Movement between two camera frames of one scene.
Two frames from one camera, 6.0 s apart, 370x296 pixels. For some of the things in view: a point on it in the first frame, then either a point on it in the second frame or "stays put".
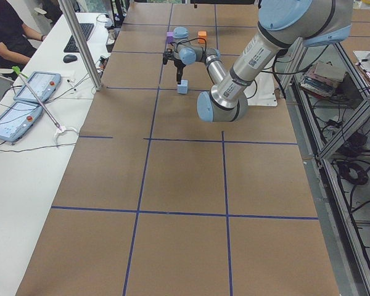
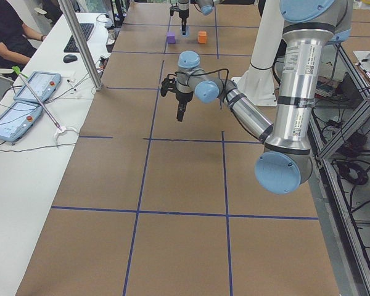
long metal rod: [16, 69] stays put
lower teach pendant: [15, 121] stays put
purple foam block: [169, 37] stays put
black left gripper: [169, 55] to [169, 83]
